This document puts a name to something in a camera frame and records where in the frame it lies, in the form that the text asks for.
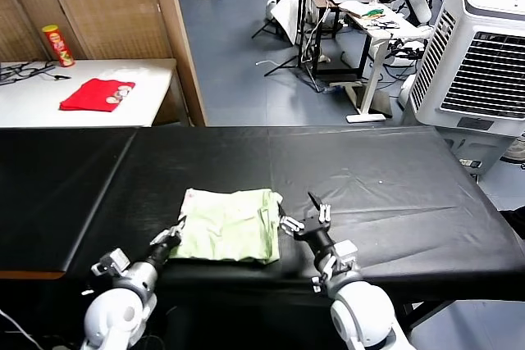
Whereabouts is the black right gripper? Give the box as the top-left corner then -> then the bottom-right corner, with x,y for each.
276,191 -> 336,261

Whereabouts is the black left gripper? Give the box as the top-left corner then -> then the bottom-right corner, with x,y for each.
148,214 -> 188,265

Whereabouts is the light green t-shirt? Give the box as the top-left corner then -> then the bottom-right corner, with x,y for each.
167,188 -> 284,266

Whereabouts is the black wrinkled table cover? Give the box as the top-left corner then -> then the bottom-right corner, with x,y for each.
65,125 -> 525,285

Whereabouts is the black smooth table cover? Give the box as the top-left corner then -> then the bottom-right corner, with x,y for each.
0,126 -> 139,280

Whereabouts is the white standing desk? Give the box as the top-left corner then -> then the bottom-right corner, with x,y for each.
340,1 -> 428,124

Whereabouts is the red folded shirt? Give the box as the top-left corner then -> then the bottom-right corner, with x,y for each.
58,77 -> 136,113

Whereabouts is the black tripod stand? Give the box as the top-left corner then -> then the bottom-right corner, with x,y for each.
252,0 -> 319,80

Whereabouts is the white side table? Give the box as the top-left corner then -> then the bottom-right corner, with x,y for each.
0,57 -> 178,128

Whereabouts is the white reflector board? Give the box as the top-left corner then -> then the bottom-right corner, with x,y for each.
272,0 -> 299,46

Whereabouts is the red chips can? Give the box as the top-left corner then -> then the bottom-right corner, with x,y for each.
41,24 -> 76,67

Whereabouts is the grey shoe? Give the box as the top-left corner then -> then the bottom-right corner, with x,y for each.
502,143 -> 525,164

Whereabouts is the wooden folding screen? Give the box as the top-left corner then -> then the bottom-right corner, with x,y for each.
0,0 -> 208,127

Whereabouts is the white air cooler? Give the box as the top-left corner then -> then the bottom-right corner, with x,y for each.
404,0 -> 525,138

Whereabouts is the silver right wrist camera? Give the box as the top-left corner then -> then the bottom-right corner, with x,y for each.
311,240 -> 365,294

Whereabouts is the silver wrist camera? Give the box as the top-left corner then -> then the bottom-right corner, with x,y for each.
90,248 -> 131,278
311,240 -> 365,294

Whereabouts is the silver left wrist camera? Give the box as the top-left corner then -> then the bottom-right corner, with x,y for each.
90,248 -> 131,278

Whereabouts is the black cable bundle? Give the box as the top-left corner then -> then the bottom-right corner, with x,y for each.
0,60 -> 71,87

